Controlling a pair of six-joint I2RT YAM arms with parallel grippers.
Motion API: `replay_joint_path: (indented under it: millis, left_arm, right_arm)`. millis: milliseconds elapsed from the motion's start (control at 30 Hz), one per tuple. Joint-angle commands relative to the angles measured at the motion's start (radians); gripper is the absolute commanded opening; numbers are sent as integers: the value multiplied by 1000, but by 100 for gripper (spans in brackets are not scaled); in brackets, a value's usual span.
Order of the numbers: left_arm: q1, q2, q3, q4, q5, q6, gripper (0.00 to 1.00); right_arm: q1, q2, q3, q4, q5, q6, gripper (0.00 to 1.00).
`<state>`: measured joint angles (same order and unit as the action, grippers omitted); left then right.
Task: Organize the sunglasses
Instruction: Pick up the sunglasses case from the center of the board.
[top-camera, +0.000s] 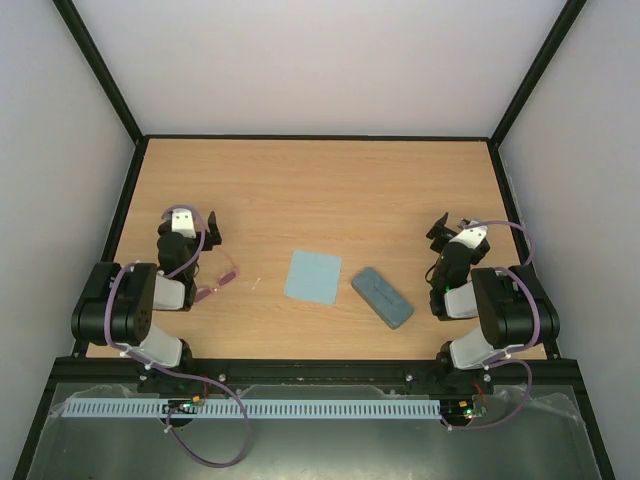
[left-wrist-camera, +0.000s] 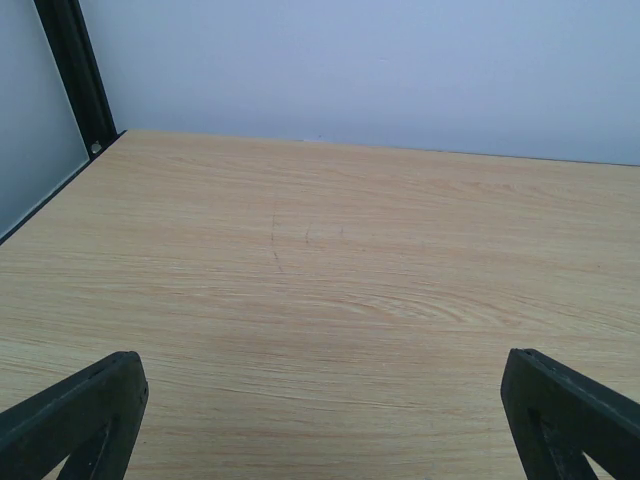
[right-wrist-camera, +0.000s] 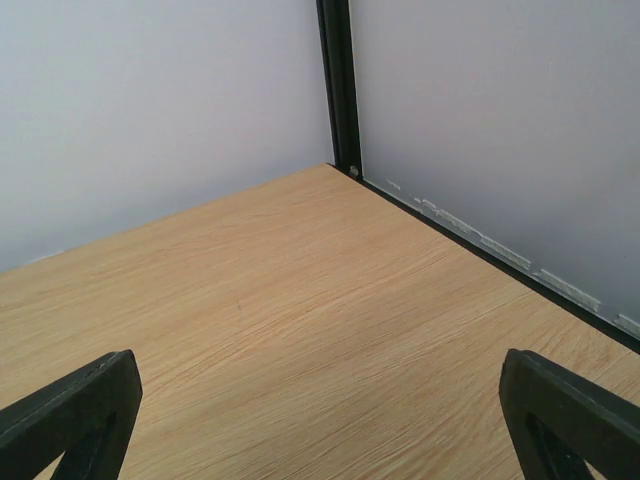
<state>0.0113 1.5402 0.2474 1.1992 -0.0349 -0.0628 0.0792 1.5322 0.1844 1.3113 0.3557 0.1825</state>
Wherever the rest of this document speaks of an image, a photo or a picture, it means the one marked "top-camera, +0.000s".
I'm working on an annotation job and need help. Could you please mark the pink sunglasses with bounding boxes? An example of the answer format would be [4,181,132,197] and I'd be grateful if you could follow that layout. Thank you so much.
[194,247,239,303]

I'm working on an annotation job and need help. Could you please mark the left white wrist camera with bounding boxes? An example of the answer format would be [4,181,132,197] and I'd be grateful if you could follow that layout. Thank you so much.
[170,208,196,239]

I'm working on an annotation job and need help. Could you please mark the light blue slotted cable duct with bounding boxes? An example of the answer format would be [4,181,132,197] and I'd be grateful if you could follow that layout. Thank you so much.
[61,398,442,420]

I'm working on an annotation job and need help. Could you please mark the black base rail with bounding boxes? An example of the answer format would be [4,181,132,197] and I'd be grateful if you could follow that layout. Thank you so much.
[49,355,581,396]

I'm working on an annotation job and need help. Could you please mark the light blue cleaning cloth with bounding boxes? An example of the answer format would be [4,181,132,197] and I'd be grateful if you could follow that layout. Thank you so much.
[284,250,342,305]

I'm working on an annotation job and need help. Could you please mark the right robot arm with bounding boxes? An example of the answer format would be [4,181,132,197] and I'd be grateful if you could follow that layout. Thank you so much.
[425,214,560,394]

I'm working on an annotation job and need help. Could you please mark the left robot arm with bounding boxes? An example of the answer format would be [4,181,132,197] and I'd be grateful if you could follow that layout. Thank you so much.
[71,205,222,391]

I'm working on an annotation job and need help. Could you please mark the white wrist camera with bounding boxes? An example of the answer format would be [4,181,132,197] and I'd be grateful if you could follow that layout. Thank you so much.
[450,224,488,250]
[170,208,196,239]

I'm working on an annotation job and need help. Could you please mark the grey glasses case green lining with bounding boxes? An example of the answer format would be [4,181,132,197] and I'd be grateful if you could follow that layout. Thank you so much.
[351,267,414,330]

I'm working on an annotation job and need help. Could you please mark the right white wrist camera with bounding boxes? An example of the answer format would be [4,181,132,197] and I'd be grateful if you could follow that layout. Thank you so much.
[450,224,488,250]

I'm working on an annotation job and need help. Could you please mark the black aluminium frame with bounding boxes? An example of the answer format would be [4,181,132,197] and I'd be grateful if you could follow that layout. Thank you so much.
[9,0,619,480]

